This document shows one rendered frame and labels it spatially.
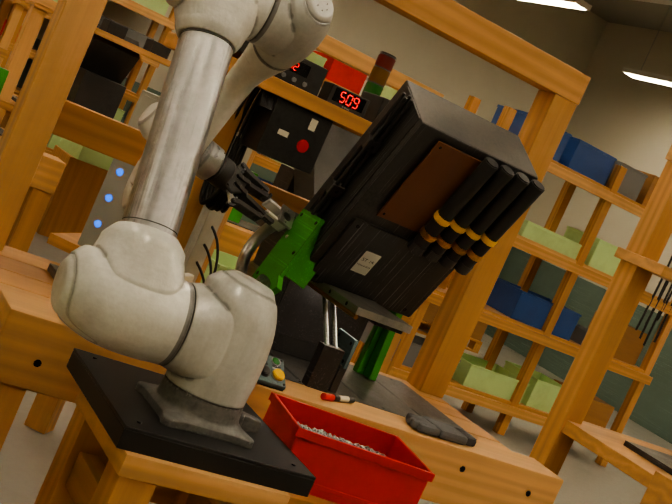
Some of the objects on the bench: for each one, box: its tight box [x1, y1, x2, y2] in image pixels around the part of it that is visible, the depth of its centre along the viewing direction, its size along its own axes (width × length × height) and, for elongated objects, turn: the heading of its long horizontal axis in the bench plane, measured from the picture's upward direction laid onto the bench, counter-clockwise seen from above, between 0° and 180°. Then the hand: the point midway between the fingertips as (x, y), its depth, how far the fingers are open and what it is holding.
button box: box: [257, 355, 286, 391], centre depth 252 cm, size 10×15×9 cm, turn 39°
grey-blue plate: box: [328, 328, 359, 393], centre depth 277 cm, size 10×2×14 cm, turn 129°
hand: (274, 215), depth 279 cm, fingers closed on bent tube, 3 cm apart
